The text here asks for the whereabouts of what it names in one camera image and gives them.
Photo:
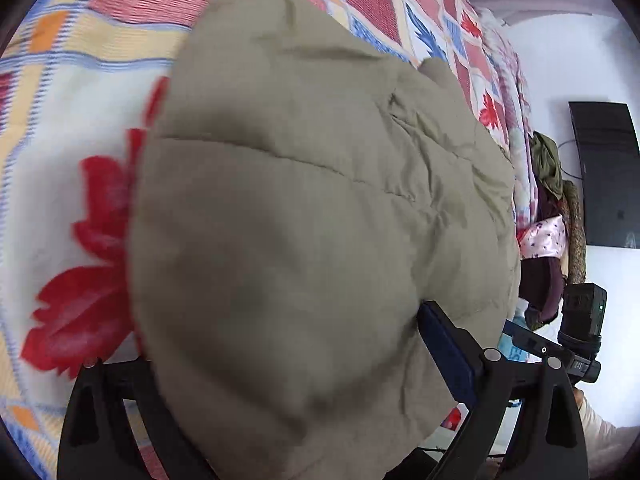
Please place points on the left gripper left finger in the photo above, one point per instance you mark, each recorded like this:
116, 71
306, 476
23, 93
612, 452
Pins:
97, 441

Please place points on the khaki puffer jacket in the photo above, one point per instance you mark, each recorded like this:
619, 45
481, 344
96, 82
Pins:
298, 197

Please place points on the dark maroon garment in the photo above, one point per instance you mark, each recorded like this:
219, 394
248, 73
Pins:
541, 286

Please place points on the pink satin garment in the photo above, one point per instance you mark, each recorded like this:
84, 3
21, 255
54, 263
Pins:
543, 239

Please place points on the olive green crumpled garment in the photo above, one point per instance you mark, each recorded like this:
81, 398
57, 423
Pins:
546, 164

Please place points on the pink floral folded blanket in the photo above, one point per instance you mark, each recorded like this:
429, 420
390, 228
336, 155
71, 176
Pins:
514, 92

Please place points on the leaf patterned patchwork quilt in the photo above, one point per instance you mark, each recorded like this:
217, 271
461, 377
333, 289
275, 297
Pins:
77, 77

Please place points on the black monitor on wall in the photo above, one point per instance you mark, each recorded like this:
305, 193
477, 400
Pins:
608, 153

